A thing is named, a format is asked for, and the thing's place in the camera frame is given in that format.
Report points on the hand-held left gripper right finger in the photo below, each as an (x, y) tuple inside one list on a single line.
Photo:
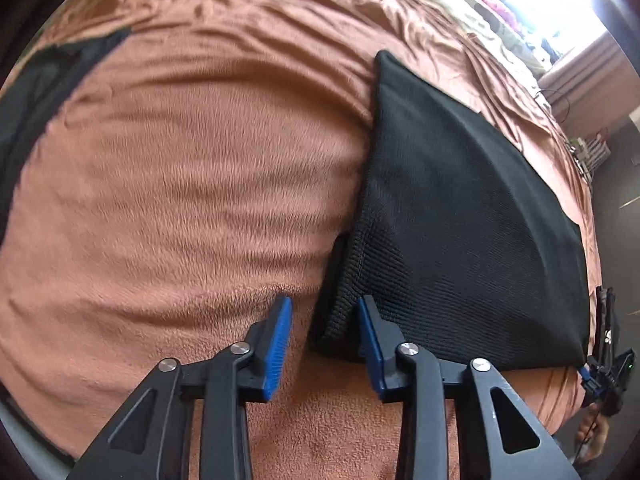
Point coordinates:
[(367, 340)]

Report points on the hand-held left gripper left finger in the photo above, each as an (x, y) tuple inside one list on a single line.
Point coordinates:
[(280, 345)]

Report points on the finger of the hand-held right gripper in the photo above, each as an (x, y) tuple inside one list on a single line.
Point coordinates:
[(592, 385)]

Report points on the black garment with floral trim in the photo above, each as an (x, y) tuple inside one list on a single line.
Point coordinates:
[(450, 210)]

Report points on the person's right hand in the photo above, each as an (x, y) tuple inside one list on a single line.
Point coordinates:
[(595, 430)]

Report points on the orange blanket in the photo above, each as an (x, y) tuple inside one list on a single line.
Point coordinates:
[(175, 185)]

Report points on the bear print pillow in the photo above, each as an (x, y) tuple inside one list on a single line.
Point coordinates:
[(515, 47)]

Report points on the cream bed sheet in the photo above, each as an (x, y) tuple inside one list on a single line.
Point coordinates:
[(450, 0)]

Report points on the dark sweater with paw print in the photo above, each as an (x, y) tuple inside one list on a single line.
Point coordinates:
[(30, 100)]

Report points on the pink cloth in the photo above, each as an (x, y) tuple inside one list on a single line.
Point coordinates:
[(492, 2)]

